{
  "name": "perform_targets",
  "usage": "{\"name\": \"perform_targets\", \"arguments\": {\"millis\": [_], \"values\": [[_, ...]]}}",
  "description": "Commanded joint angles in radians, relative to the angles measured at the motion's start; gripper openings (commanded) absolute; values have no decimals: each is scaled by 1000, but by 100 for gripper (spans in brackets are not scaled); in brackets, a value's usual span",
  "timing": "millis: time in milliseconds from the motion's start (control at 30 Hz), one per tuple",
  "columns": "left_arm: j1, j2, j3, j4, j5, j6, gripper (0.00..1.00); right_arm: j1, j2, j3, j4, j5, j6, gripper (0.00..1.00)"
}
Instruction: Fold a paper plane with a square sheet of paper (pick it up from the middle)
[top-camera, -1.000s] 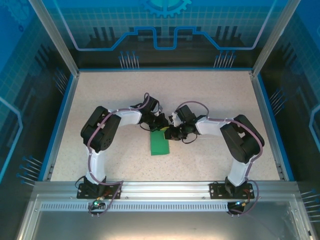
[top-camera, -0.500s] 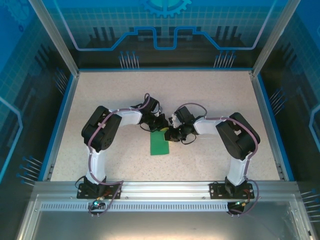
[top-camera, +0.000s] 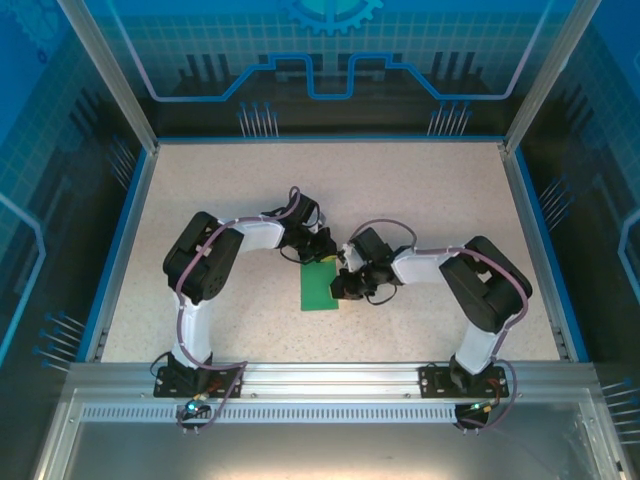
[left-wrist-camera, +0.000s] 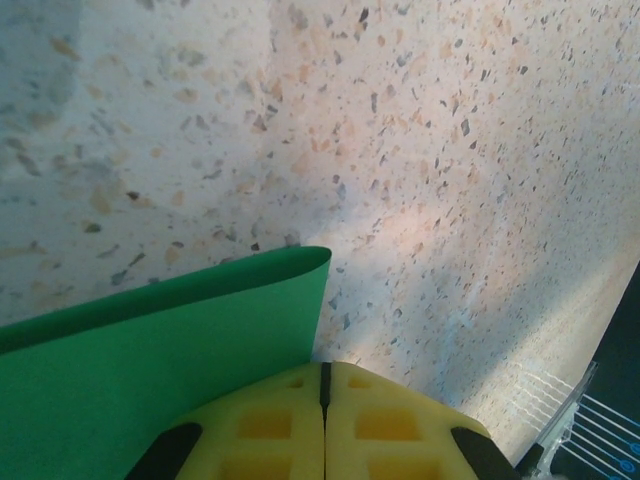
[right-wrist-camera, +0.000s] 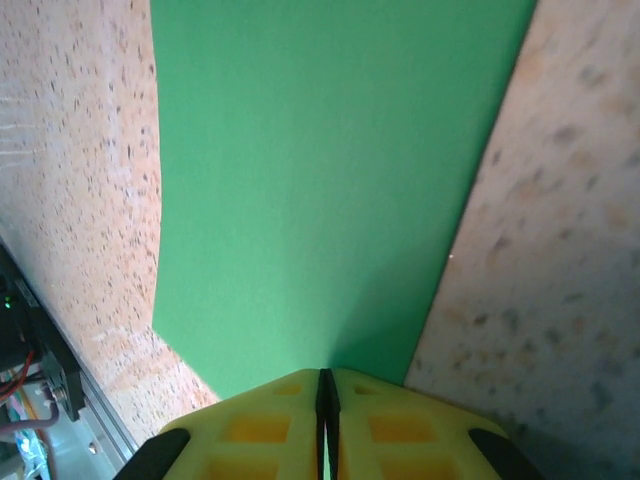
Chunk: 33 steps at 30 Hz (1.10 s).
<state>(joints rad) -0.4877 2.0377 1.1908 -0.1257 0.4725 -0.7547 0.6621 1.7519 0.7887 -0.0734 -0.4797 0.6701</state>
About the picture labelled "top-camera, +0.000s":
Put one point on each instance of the green paper sheet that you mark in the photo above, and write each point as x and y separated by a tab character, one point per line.
315	290

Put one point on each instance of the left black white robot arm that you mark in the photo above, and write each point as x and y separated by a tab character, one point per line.
205	260

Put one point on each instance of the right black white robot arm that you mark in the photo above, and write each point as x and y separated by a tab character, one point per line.
485	285

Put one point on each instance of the grey metal shelf panel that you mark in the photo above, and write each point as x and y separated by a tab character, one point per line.
320	450

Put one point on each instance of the left circuit board green light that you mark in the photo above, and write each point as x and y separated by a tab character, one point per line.
194	407

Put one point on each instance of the circuit board green light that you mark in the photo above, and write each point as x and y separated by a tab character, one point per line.
194	407
481	407

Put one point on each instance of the right circuit board green light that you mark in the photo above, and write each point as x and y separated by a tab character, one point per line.
481	407

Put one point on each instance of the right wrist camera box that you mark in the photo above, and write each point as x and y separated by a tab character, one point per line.
351	256

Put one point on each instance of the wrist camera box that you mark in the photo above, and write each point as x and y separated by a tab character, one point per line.
320	218
351	256

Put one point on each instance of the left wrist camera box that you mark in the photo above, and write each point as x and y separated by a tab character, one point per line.
320	218

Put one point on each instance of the aluminium mounting rail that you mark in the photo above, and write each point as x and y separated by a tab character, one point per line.
330	380

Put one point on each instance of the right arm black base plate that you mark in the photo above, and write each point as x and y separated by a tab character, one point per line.
437	382

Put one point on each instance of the right aluminium side rail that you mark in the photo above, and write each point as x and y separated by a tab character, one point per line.
527	215

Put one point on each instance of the aluminium side rail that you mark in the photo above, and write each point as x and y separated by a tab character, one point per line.
527	215
129	240

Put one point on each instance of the left aluminium side rail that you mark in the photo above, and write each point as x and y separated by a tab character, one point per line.
129	240

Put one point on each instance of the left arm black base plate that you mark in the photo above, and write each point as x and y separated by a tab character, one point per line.
172	387

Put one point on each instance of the right aluminium frame post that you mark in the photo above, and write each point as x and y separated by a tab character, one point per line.
547	75

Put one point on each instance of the aluminium frame post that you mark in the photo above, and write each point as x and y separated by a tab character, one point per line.
547	75
114	75

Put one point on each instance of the left aluminium frame post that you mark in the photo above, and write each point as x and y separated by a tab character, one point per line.
114	75

